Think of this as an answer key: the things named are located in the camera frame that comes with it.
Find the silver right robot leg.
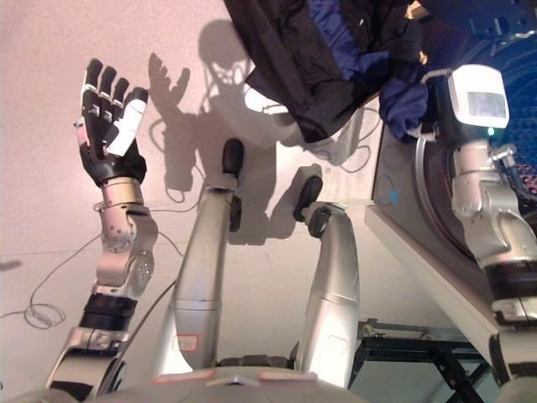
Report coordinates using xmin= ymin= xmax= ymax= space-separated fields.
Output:
xmin=293 ymin=201 xmax=362 ymax=390

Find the silver left robot leg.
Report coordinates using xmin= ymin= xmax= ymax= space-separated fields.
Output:
xmin=153 ymin=183 xmax=243 ymax=377

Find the grey floor cable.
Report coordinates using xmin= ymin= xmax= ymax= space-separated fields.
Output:
xmin=0 ymin=196 xmax=198 ymax=329

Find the perforated steel washer drum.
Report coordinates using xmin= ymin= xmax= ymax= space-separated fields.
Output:
xmin=498 ymin=37 xmax=537 ymax=198

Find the grey front-load washing machine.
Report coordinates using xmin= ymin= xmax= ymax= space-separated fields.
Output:
xmin=364 ymin=24 xmax=537 ymax=350

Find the black left robot foot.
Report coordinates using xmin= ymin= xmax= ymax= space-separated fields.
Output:
xmin=221 ymin=138 xmax=246 ymax=186

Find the blue garment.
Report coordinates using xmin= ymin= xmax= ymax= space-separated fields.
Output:
xmin=308 ymin=0 xmax=430 ymax=142

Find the black robot foot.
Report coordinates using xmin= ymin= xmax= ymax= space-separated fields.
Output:
xmin=292 ymin=175 xmax=324 ymax=223
xmin=221 ymin=138 xmax=246 ymax=186

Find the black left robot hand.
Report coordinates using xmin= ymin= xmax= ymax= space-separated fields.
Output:
xmin=73 ymin=58 xmax=150 ymax=189

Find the silver robot torso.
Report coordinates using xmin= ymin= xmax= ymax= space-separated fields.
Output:
xmin=12 ymin=367 xmax=366 ymax=403

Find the black metal stand frame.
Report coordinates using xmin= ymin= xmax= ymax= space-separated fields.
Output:
xmin=352 ymin=318 xmax=500 ymax=403

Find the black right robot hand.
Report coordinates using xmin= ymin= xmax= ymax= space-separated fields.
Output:
xmin=409 ymin=64 xmax=511 ymax=148

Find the black right robot foot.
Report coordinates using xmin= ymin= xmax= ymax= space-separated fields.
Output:
xmin=292 ymin=175 xmax=324 ymax=223

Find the black jacket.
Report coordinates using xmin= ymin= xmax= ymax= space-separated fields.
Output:
xmin=222 ymin=0 xmax=429 ymax=144

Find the dark tether cable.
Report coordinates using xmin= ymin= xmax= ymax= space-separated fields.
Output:
xmin=112 ymin=279 xmax=177 ymax=367

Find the silver robot leg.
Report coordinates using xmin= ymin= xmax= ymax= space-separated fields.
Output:
xmin=153 ymin=183 xmax=243 ymax=377
xmin=293 ymin=201 xmax=362 ymax=390

